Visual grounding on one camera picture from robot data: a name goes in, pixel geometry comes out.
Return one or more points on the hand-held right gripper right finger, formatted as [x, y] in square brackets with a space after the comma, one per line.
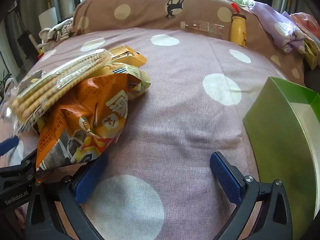
[225, 177]

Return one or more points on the potted plant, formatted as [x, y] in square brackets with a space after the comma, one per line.
[3, 82]

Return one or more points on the brown polka-dot pillow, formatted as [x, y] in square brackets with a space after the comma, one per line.
[150, 12]

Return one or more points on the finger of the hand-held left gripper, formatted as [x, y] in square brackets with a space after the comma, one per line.
[8, 143]
[22, 165]

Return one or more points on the pink orange cloth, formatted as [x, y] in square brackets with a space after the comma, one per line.
[307, 22]

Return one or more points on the striped cloth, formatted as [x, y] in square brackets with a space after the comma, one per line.
[60, 31]

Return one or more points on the pink polka-dot bedsheet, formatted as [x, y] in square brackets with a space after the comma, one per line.
[175, 120]

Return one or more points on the dark grey sofa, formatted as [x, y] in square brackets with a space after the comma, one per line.
[312, 80]

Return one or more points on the green cardboard box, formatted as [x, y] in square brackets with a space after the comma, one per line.
[275, 135]

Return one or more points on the pale yellow snack packet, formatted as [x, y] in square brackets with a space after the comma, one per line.
[143, 85]

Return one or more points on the clear biscuit packet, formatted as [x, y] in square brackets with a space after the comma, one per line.
[62, 77]

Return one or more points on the yellow printed cloth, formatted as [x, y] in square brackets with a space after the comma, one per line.
[312, 52]

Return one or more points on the orange chip bag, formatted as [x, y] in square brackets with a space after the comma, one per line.
[87, 120]

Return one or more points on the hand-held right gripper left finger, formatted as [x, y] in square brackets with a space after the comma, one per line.
[87, 180]

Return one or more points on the yellow orange snack packet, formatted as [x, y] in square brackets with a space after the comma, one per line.
[130, 56]

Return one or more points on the clear plastic bottle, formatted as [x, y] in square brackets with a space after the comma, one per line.
[200, 27]

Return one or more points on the purple polka-dot cloth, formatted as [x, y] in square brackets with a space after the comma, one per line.
[272, 20]

